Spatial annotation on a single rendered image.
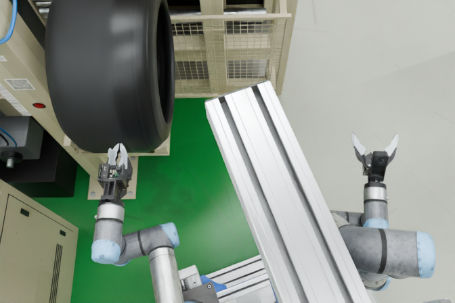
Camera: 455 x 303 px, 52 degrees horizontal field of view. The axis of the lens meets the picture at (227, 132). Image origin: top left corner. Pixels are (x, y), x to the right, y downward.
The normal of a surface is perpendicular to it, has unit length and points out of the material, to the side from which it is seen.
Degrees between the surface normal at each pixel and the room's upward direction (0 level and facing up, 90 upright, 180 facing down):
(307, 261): 0
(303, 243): 0
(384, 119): 0
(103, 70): 33
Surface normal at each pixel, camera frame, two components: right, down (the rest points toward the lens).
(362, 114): -0.03, -0.39
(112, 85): -0.01, 0.34
